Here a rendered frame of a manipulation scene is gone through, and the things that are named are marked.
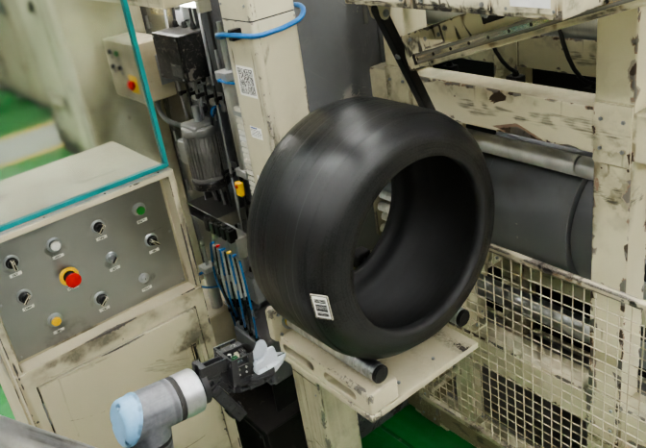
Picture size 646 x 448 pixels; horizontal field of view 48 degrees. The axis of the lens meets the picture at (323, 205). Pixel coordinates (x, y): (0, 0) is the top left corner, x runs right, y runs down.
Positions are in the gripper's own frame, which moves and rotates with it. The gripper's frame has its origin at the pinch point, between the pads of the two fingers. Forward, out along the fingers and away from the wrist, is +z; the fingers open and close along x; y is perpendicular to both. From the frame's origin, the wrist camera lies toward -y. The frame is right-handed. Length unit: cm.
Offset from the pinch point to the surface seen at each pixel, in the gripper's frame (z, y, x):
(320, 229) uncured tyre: 5.8, 31.5, -9.1
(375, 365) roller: 19.7, -6.4, -8.6
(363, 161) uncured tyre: 16.6, 43.1, -10.0
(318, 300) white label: 3.6, 17.0, -10.1
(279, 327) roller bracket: 16.4, -9.8, 24.6
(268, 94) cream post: 20, 50, 27
